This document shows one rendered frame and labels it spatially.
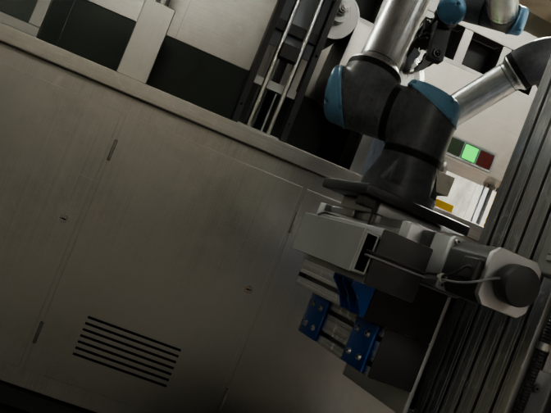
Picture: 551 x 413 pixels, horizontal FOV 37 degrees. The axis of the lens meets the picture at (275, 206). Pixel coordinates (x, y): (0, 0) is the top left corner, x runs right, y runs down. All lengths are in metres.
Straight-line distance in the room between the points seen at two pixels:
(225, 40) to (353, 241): 1.57
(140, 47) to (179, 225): 0.60
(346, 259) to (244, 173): 0.89
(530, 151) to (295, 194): 0.77
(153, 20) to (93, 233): 0.69
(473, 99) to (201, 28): 1.03
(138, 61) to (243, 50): 0.44
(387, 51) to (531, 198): 0.43
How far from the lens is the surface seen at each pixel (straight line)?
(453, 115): 1.62
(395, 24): 1.72
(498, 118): 2.99
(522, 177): 1.54
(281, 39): 2.31
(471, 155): 2.93
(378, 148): 2.62
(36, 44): 2.09
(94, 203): 2.09
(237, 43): 2.74
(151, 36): 2.45
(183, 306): 2.12
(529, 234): 1.46
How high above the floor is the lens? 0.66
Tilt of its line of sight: 2 degrees up
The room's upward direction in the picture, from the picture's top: 22 degrees clockwise
